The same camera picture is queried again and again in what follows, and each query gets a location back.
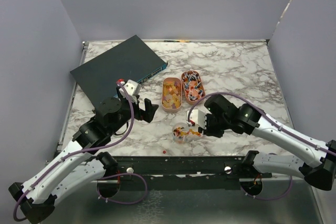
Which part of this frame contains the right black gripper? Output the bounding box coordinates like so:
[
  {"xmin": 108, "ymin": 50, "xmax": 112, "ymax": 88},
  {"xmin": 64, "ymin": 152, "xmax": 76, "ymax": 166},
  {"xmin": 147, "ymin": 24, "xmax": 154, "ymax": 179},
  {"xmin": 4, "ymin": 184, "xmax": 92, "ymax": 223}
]
[{"xmin": 198, "ymin": 112, "xmax": 230, "ymax": 137}]

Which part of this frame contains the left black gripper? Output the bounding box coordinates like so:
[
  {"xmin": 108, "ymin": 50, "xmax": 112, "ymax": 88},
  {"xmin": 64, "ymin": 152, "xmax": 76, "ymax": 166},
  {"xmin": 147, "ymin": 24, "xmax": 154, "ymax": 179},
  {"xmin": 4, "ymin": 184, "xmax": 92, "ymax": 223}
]
[{"xmin": 109, "ymin": 87, "xmax": 159, "ymax": 135}]

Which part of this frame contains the pink tray of popsicle candies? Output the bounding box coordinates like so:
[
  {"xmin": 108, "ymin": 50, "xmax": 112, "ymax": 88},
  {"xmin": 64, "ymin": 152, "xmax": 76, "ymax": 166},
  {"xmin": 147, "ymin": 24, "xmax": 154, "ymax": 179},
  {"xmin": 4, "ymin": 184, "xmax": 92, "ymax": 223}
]
[{"xmin": 162, "ymin": 77, "xmax": 183, "ymax": 113}]

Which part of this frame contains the clear plastic jar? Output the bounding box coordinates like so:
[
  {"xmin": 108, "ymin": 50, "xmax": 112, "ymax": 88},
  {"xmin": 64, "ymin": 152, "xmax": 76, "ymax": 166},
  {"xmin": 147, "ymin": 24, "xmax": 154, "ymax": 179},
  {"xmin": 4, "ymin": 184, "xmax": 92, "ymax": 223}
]
[{"xmin": 173, "ymin": 123, "xmax": 191, "ymax": 144}]

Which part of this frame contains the pink tray of lollipops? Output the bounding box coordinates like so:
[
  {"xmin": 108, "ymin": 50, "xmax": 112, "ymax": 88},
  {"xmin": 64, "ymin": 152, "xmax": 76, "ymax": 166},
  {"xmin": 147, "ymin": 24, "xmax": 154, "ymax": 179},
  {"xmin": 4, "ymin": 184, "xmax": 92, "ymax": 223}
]
[{"xmin": 181, "ymin": 70, "xmax": 205, "ymax": 105}]

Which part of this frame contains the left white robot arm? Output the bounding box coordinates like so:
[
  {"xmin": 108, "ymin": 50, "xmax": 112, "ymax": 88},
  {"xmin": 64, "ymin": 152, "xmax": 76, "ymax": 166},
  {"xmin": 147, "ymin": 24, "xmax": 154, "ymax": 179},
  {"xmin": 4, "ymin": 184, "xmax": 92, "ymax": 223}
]
[{"xmin": 8, "ymin": 95, "xmax": 159, "ymax": 223}]

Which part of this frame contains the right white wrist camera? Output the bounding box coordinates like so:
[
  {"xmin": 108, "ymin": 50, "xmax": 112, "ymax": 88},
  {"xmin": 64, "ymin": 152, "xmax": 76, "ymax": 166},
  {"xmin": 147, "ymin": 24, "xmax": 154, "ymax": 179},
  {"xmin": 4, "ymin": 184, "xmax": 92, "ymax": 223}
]
[{"xmin": 186, "ymin": 110, "xmax": 207, "ymax": 129}]

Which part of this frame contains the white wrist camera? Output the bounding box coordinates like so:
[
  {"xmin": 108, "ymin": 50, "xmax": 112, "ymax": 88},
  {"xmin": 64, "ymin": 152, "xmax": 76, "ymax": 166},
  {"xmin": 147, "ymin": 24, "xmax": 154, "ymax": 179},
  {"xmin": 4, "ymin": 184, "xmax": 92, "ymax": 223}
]
[
  {"xmin": 186, "ymin": 110, "xmax": 207, "ymax": 129},
  {"xmin": 121, "ymin": 80, "xmax": 141, "ymax": 103}
]

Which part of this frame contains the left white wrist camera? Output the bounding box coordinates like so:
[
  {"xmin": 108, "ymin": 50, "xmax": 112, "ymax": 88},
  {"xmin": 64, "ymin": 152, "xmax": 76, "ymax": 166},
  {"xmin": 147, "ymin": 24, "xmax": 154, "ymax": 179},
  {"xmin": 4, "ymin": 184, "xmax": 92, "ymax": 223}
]
[{"xmin": 121, "ymin": 80, "xmax": 141, "ymax": 103}]

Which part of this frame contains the dark blue network switch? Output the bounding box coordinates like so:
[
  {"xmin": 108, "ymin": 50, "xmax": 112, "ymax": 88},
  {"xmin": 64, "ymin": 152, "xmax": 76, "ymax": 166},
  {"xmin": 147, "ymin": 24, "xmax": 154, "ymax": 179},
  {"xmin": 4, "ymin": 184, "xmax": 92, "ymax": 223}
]
[{"xmin": 70, "ymin": 35, "xmax": 168, "ymax": 107}]

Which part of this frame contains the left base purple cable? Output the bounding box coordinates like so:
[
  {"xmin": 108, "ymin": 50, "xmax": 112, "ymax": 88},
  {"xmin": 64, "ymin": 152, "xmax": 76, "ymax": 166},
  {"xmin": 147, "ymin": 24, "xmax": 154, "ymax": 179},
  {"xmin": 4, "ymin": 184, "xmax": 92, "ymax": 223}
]
[{"xmin": 97, "ymin": 172, "xmax": 148, "ymax": 205}]

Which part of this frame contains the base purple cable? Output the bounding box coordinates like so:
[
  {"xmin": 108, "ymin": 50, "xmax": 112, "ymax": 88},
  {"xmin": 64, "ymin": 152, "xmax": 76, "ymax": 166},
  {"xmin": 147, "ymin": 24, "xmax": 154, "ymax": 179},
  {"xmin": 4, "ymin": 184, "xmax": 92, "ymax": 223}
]
[
  {"xmin": 97, "ymin": 172, "xmax": 148, "ymax": 205},
  {"xmin": 240, "ymin": 176, "xmax": 293, "ymax": 200}
]

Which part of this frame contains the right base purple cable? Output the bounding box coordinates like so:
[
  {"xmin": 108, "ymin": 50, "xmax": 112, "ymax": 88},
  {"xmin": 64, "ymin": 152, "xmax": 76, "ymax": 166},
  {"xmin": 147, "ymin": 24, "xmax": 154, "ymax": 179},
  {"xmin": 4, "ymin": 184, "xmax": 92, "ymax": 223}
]
[{"xmin": 240, "ymin": 176, "xmax": 293, "ymax": 200}]

